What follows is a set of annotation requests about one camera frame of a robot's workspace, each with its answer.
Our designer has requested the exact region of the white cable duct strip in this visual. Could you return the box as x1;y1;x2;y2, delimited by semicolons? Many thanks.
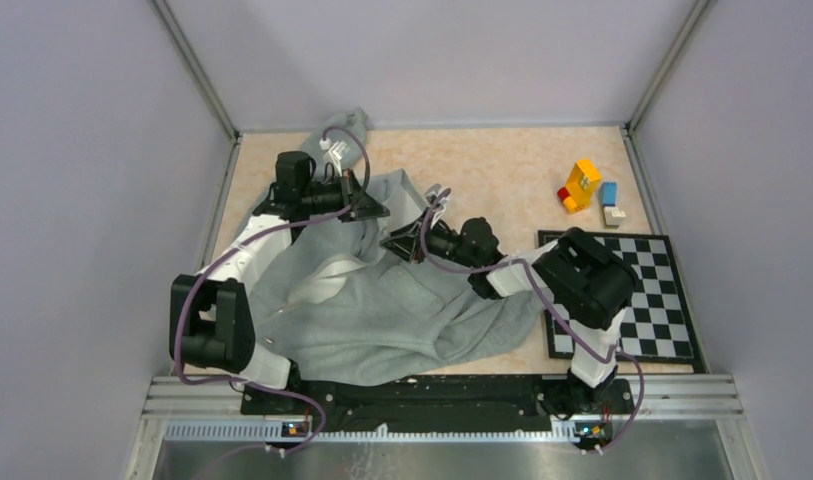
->
164;420;580;444

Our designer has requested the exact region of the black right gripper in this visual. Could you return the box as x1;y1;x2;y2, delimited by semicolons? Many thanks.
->
381;207;479;269

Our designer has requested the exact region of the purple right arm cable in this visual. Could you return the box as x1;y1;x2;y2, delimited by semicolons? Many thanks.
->
419;188;646;455

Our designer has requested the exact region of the yellow red toy block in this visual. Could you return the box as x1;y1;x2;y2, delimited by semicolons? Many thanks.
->
557;158;602;214

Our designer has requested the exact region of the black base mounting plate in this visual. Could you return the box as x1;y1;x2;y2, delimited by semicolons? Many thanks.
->
240;374;634;433

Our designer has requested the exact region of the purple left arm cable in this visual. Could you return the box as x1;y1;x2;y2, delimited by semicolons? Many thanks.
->
172;125;372;458

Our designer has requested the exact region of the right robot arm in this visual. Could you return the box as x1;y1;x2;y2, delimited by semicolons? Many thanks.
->
380;217;639;420

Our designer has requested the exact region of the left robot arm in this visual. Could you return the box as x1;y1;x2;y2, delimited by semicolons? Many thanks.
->
169;151;390;414

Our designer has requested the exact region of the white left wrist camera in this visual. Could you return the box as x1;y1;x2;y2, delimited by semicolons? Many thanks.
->
319;138;350;176

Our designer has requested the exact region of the white beige toy block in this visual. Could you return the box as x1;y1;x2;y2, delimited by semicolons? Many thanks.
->
602;205;627;228

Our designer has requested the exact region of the black white checkerboard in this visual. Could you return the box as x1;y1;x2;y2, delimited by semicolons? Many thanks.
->
537;229;707;374

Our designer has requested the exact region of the grey zip-up jacket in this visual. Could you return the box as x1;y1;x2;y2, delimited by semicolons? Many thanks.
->
236;107;554;388

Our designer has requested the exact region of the blue toy block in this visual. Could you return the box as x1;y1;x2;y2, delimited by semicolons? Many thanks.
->
600;181;617;207

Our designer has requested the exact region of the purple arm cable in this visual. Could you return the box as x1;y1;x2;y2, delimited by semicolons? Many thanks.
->
172;125;372;458
419;188;646;455

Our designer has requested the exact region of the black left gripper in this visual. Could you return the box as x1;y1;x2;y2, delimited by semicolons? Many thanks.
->
301;168;390;222

